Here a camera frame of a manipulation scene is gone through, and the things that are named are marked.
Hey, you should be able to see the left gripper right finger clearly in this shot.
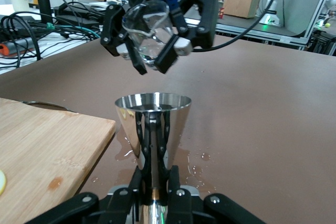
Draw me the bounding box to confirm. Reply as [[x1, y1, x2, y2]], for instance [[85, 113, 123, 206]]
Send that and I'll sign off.
[[167, 165, 266, 224]]

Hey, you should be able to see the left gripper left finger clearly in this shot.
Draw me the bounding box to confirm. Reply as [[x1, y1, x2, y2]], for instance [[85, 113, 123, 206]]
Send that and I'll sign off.
[[25, 166, 144, 224]]

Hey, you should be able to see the clear glass measuring cup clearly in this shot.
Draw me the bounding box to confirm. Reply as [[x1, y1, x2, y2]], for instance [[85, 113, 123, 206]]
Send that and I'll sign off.
[[121, 0, 176, 72]]

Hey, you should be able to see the steel double jigger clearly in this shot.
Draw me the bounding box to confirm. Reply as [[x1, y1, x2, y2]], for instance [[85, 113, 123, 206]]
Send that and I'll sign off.
[[114, 92, 193, 224]]

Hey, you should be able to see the spilled liquid puddle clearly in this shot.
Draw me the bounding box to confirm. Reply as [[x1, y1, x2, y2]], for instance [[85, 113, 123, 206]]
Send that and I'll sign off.
[[114, 129, 218, 196]]

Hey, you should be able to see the wooden cutting board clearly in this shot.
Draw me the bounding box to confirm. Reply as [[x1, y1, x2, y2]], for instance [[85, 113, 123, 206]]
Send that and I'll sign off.
[[0, 97, 117, 224]]

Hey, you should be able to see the wooden crate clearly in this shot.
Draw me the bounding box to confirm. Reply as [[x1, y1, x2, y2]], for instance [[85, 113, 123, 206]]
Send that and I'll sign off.
[[222, 0, 263, 19]]

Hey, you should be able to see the lemon slice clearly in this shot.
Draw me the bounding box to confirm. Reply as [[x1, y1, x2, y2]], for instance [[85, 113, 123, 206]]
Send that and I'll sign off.
[[0, 168, 7, 197]]

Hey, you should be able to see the brown table mat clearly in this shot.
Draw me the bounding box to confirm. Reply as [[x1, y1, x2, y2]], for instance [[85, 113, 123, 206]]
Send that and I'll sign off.
[[0, 31, 336, 224]]

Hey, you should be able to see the black background table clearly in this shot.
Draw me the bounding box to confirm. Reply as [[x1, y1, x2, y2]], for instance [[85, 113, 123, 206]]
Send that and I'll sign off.
[[215, 20, 309, 49]]

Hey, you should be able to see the black orange power strip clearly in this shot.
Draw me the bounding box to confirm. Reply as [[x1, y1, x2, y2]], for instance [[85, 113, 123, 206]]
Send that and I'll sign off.
[[0, 36, 34, 57]]

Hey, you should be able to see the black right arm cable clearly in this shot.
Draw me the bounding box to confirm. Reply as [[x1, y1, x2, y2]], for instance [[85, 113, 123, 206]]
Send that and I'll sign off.
[[193, 0, 284, 51]]

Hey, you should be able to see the teal cable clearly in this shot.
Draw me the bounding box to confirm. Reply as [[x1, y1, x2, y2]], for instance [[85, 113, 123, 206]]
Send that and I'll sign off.
[[46, 23, 102, 38]]

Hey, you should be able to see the aluminium cell frame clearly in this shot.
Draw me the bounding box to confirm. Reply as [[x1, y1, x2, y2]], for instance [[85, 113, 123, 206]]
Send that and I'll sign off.
[[301, 0, 336, 49]]

